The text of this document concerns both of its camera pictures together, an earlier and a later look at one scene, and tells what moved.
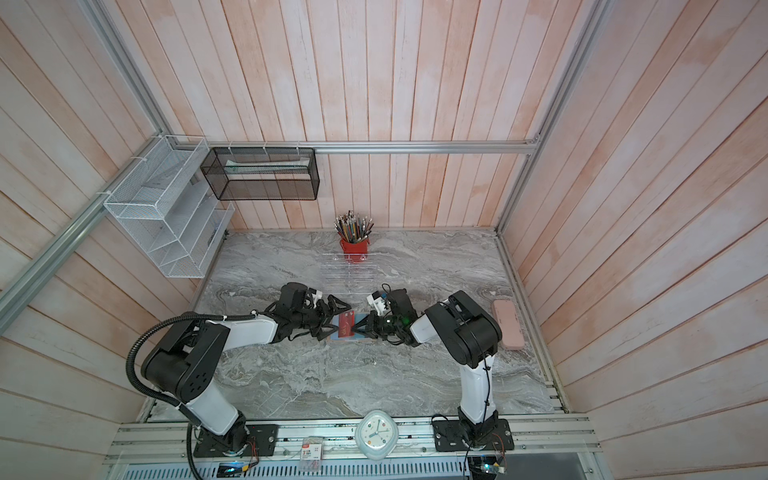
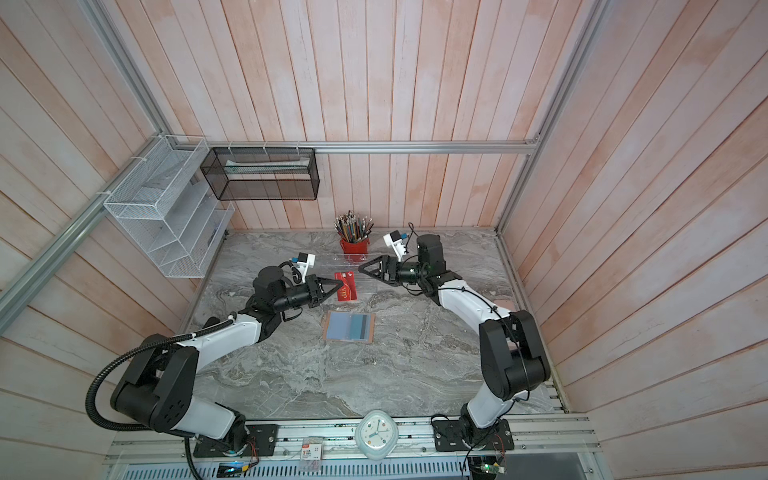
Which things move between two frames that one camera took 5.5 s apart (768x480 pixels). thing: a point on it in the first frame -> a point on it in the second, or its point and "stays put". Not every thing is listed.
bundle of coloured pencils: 353,228 stays put
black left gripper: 317,332 -> 317,293
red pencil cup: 355,252 stays put
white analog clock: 376,433 stays put
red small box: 346,320 -> 348,290
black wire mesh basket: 262,173 stays put
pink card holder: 346,331 stays put
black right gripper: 372,329 -> 389,267
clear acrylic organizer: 349,273 stays put
